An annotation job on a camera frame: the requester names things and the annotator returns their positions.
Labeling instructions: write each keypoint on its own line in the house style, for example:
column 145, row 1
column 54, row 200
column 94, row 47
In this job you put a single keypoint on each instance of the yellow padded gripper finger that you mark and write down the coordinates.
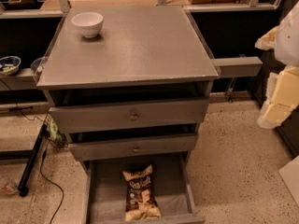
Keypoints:
column 267, row 41
column 282, row 97

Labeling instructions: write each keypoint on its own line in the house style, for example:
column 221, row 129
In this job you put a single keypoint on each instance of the grey drawer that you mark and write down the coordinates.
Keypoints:
column 100, row 150
column 106, row 191
column 106, row 117

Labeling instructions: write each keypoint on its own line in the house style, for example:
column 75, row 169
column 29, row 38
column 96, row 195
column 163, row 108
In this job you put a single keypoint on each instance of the blue patterned bowl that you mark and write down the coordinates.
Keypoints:
column 9, row 65

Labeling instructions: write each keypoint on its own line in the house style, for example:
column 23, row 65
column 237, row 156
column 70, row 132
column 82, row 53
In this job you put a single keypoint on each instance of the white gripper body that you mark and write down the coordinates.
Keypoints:
column 289, row 41

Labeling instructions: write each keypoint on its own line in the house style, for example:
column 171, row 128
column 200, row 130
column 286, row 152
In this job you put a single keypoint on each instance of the grey drawer cabinet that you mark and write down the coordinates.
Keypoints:
column 141, row 54

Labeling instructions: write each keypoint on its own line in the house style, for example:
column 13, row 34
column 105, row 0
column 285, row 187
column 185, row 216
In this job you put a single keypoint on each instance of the grey top drawer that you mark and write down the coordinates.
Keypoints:
column 106, row 117

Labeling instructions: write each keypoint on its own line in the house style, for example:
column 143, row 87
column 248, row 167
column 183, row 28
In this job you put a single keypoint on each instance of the grey middle drawer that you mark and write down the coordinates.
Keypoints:
column 100, row 150

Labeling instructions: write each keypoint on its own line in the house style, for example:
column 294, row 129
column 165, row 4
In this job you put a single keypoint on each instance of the grey side beam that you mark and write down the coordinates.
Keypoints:
column 238, row 67

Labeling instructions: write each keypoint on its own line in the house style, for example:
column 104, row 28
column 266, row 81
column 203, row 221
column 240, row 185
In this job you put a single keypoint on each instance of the grey bottom drawer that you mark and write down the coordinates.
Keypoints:
column 106, row 191

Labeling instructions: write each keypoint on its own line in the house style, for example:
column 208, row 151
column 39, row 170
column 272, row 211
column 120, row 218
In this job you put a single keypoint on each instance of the grey left shelf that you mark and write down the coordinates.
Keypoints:
column 22, row 80

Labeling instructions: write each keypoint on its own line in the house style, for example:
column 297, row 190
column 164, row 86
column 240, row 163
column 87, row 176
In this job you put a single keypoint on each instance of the white ceramic bowl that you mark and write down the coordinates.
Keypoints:
column 88, row 24

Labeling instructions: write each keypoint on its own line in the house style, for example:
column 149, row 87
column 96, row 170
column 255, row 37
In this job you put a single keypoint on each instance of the green wire basket item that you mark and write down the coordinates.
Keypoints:
column 57, row 139

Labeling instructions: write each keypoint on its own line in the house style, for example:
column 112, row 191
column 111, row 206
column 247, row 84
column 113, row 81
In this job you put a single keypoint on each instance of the black tripod leg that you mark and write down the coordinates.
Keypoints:
column 22, row 188

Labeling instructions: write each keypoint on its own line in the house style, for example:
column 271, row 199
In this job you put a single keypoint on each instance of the brown sea salt chip bag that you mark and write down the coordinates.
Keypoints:
column 140, row 200

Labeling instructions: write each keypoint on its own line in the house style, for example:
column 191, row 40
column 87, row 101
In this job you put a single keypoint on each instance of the crumpled plastic wrapper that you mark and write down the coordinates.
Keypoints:
column 8, row 186

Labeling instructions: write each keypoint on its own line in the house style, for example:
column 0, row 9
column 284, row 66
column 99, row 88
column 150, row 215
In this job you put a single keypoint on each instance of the white floor board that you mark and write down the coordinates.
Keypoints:
column 290, row 175

